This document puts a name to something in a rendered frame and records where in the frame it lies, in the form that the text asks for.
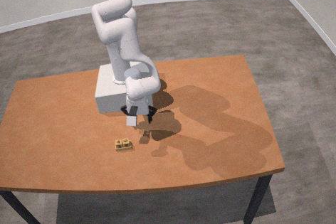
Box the tan number cube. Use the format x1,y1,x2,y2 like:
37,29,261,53
122,138,130,147
115,139,123,149

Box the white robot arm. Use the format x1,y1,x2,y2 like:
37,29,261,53
91,0,161,101

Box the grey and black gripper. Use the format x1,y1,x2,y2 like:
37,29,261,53
120,96,157,124

